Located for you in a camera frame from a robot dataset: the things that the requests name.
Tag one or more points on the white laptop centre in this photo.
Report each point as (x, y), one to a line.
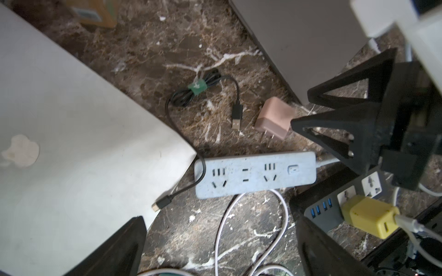
(78, 157)

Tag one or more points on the yellow charger adapter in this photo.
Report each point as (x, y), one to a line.
(371, 216)

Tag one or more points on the black power strip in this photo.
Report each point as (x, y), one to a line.
(346, 198)

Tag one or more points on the light blue power strip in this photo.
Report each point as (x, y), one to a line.
(228, 176)

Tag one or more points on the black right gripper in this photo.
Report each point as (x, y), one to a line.
(409, 122)

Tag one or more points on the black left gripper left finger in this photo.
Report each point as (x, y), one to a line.
(119, 255)

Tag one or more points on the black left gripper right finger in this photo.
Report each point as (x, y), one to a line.
(322, 256)

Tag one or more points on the small brown spice jar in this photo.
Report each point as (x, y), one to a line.
(103, 13)

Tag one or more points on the dark grey laptop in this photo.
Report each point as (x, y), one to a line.
(306, 42)

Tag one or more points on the pink charger adapter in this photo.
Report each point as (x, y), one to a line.
(274, 119)

